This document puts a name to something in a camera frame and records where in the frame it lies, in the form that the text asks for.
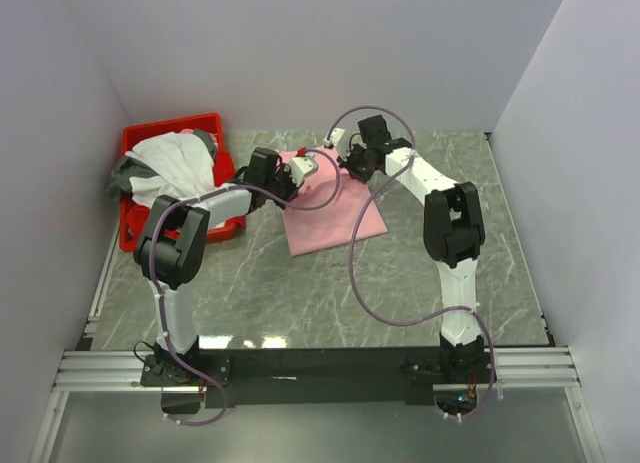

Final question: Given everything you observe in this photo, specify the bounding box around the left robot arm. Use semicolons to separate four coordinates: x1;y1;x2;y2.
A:
134;148;318;387

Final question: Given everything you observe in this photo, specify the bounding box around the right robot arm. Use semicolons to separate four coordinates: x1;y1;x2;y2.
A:
340;115;490;382

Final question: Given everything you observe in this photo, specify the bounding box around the red plastic bin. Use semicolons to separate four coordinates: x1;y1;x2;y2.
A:
118;113;235;252

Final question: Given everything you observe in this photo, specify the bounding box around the grey t-shirt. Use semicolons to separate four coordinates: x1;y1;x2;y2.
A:
103;127;221;201

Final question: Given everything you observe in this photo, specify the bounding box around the black base beam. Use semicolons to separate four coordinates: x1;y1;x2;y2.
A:
139;346;499;410

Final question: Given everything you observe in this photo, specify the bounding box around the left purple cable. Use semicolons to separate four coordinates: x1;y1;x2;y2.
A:
149;147;343;428

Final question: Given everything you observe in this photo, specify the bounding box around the purple cable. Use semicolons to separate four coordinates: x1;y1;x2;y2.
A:
326;105;498;422
149;147;343;428

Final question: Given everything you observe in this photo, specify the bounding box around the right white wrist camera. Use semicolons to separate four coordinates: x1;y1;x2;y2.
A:
324;127;345;148

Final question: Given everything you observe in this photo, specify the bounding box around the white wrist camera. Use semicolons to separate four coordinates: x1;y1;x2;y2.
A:
324;127;345;148
288;155;318;187

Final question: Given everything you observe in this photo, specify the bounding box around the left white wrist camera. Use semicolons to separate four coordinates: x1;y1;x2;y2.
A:
288;155;318;187

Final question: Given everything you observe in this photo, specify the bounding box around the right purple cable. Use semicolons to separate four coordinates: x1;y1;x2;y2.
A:
326;105;498;422

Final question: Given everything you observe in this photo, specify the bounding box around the aluminium frame rail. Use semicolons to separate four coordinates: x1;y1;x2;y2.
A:
29;235;604;462

